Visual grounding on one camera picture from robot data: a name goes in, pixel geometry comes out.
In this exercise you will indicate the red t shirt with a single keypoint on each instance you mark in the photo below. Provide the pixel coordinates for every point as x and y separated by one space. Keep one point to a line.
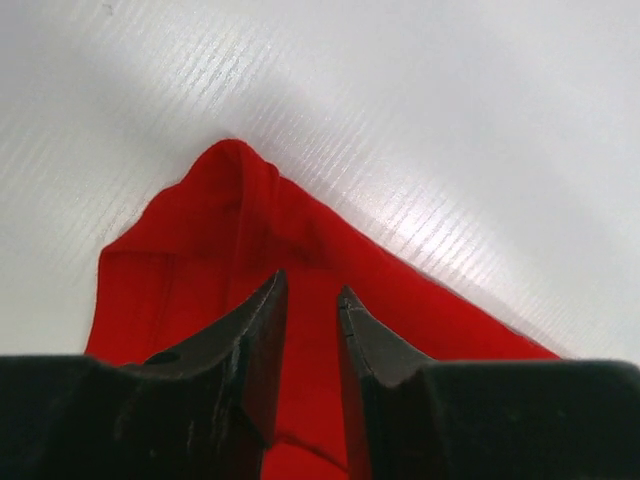
202 246

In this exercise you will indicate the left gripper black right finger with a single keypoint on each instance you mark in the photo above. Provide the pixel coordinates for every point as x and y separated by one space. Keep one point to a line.
409 416

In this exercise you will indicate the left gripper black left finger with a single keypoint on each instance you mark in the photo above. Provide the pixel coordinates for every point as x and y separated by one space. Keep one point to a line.
202 409

